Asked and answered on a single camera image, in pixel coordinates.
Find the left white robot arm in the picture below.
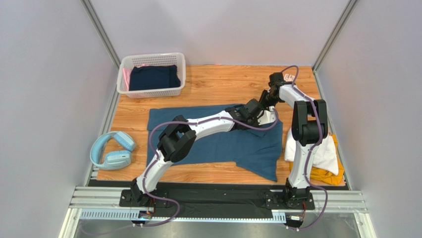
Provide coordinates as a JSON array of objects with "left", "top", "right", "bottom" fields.
[{"left": 130, "top": 99, "right": 264, "bottom": 206}]

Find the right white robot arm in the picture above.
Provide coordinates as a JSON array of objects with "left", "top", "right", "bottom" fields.
[{"left": 258, "top": 72, "right": 328, "bottom": 209}]

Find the white folded t shirt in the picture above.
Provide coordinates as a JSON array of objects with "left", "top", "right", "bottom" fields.
[{"left": 284, "top": 129, "right": 339, "bottom": 176}]

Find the left aluminium corner post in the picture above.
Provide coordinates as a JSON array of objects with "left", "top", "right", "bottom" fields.
[{"left": 80, "top": 0, "right": 121, "bottom": 69}]

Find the pink cube block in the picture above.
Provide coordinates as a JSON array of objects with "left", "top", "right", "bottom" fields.
[{"left": 284, "top": 74, "right": 297, "bottom": 84}]

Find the teal blue t shirt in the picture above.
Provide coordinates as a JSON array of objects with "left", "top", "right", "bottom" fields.
[{"left": 147, "top": 105, "right": 283, "bottom": 182}]

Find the light blue plastic object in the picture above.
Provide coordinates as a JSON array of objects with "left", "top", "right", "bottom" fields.
[{"left": 90, "top": 131, "right": 137, "bottom": 170}]

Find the aluminium corner post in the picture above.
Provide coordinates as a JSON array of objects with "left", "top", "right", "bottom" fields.
[
  {"left": 312, "top": 0, "right": 359, "bottom": 73},
  {"left": 80, "top": 0, "right": 121, "bottom": 69}
]

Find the white plastic laundry basket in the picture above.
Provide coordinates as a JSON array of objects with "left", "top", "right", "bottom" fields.
[{"left": 116, "top": 53, "right": 186, "bottom": 99}]

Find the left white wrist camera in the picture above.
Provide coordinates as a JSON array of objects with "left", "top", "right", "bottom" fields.
[{"left": 258, "top": 106, "right": 278, "bottom": 126}]

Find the navy folded t shirt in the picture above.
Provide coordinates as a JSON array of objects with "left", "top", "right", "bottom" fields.
[{"left": 130, "top": 65, "right": 181, "bottom": 91}]

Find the yellow folded t shirt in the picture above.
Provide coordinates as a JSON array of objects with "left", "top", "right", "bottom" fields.
[{"left": 288, "top": 133, "right": 345, "bottom": 186}]

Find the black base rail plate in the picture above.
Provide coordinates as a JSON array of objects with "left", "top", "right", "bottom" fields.
[{"left": 87, "top": 180, "right": 349, "bottom": 219}]

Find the pink t shirt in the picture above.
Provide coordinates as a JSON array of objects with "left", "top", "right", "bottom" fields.
[{"left": 122, "top": 68, "right": 133, "bottom": 91}]

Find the right aluminium corner post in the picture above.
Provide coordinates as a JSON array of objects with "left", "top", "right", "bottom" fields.
[{"left": 312, "top": 0, "right": 359, "bottom": 73}]

